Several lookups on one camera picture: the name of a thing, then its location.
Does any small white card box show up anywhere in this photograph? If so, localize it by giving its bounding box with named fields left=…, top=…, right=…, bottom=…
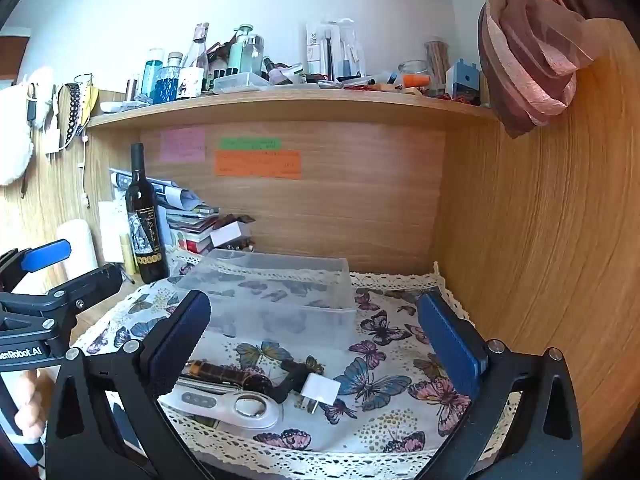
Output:
left=210, top=222, right=251, bottom=248

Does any blue plastic box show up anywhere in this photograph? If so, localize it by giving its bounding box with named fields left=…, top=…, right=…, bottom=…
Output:
left=445, top=60, right=482, bottom=106

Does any stack of books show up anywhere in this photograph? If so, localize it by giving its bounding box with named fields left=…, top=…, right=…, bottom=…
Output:
left=167, top=205, right=221, bottom=255

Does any black white patterned headband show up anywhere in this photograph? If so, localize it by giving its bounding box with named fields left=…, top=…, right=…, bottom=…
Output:
left=59, top=82, right=83, bottom=146

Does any clear plastic ball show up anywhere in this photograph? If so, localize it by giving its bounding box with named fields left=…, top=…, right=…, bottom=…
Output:
left=298, top=372, right=342, bottom=416

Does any clear brush package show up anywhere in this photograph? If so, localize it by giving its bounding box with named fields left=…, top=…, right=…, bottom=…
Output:
left=322, top=19, right=368, bottom=81

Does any amber and black lighter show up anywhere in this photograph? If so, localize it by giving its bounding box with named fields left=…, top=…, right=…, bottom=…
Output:
left=187, top=359, right=273, bottom=391

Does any yellow lip balm tube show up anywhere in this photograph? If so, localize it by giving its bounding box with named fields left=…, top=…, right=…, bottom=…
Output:
left=119, top=232, right=138, bottom=276

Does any dark wine bottle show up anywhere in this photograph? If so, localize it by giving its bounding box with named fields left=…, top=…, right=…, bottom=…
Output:
left=124, top=143, right=171, bottom=284

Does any clear plastic tray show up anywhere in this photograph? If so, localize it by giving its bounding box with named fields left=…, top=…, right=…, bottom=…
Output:
left=213, top=72, right=271, bottom=95

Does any white flat package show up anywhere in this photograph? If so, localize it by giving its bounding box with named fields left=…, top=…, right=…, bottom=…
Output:
left=306, top=21, right=328, bottom=77

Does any rolled magazine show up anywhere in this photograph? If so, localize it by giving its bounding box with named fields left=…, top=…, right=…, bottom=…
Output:
left=109, top=167, right=203, bottom=211

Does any white handwritten paper note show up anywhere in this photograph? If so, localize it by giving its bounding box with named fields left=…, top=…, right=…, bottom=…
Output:
left=97, top=200, right=126, bottom=263

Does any white handheld massager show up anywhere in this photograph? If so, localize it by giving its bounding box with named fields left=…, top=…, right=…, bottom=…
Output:
left=160, top=377, right=285, bottom=431

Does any clear plastic storage box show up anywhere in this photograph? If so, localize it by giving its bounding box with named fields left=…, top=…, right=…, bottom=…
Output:
left=175, top=249, right=358, bottom=351

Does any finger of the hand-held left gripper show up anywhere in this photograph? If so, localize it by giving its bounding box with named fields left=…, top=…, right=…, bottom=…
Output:
left=0, top=240, right=72, bottom=288
left=45, top=263, right=123, bottom=313

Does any small white printed box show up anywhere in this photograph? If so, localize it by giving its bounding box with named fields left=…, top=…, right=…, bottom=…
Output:
left=177, top=67, right=205, bottom=98

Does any wooden shelf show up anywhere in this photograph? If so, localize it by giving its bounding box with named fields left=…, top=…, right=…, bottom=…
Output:
left=87, top=85, right=501, bottom=128

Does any person's left hand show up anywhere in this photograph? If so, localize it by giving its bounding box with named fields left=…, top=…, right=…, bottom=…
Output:
left=12, top=367, right=48, bottom=443

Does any tall clear glass bottle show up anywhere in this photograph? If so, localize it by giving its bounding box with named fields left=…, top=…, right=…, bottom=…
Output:
left=181, top=22, right=210, bottom=96

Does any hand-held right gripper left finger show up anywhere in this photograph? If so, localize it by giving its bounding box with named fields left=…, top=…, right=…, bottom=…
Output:
left=45, top=290, right=213, bottom=480

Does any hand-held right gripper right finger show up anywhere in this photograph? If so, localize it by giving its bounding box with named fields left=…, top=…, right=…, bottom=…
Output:
left=417, top=291, right=583, bottom=480

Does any orange sticky note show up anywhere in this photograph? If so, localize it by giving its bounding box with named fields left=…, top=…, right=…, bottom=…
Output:
left=214, top=150, right=303, bottom=180

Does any butterfly print lace tablecloth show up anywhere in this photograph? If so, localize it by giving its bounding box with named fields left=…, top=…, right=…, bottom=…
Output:
left=70, top=250, right=526, bottom=480

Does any white cylinder roll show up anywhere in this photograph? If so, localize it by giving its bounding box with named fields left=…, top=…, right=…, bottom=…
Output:
left=56, top=219, right=98, bottom=281

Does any pink sticky note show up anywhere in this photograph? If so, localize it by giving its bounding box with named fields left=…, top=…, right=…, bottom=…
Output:
left=160, top=127, right=207, bottom=163

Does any green pump bottle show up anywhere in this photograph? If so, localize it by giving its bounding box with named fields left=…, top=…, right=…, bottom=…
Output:
left=227, top=24, right=263, bottom=77

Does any tall jar of sticks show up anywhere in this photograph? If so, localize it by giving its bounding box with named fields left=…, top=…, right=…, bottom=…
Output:
left=425, top=37, right=451, bottom=93

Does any green sticky note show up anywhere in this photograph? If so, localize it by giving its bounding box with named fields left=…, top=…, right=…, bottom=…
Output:
left=219, top=137, right=283, bottom=151

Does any white fluffy cloth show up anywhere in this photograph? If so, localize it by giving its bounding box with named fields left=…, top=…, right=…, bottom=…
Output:
left=0, top=66, right=56, bottom=187

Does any teal liquid bottle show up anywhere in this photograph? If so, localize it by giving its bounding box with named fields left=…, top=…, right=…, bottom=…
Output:
left=141, top=48, right=165, bottom=97

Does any blue patterned glass bottle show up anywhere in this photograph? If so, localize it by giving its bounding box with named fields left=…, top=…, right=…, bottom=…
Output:
left=152, top=51, right=183, bottom=105

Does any white cable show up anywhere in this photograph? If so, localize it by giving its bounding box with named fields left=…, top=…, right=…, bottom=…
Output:
left=77, top=130, right=91, bottom=208

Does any pink brown curtain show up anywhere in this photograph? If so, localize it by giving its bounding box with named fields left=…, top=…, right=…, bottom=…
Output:
left=420, top=0, right=596, bottom=138

